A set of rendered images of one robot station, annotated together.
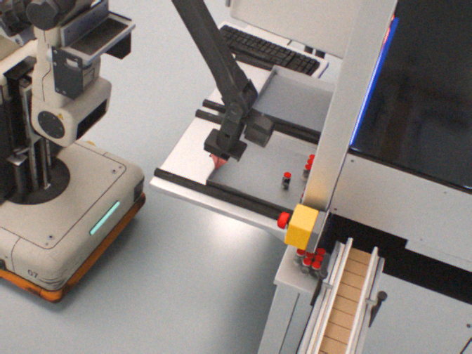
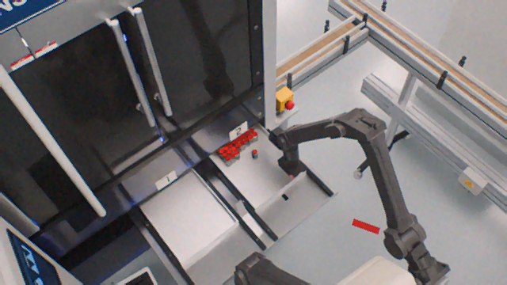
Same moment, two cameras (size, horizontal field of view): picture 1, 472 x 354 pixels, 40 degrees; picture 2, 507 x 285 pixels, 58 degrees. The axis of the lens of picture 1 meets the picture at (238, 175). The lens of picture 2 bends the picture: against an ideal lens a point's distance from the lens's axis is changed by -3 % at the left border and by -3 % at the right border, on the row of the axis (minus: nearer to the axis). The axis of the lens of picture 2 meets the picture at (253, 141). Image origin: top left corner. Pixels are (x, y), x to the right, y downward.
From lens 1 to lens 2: 2.11 m
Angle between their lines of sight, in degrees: 73
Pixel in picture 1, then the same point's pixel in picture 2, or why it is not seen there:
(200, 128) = (280, 226)
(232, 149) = not seen: hidden behind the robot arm
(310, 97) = (174, 226)
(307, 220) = (283, 91)
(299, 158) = (229, 173)
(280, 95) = (197, 237)
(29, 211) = not seen: outside the picture
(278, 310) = not seen: hidden behind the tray
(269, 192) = (267, 157)
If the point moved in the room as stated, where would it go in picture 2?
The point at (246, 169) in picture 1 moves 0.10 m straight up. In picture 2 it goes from (271, 178) to (271, 165)
